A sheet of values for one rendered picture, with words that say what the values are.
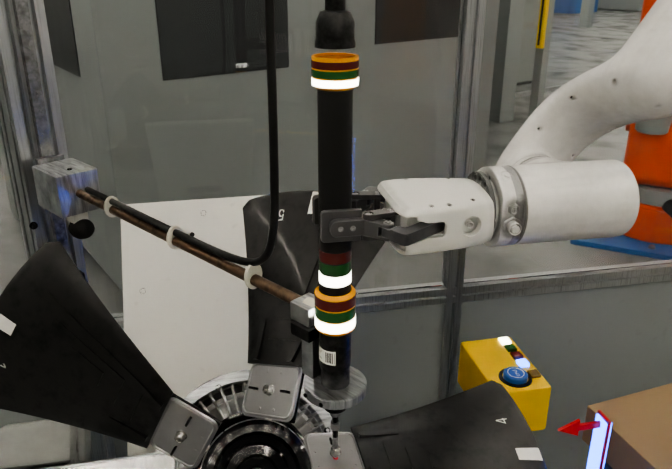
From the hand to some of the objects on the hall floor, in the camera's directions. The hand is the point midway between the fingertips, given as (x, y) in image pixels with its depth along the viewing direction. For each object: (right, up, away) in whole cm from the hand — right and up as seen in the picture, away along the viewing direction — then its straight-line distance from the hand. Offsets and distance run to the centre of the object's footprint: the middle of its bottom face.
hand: (336, 217), depth 65 cm
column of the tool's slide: (-52, -120, +101) cm, 166 cm away
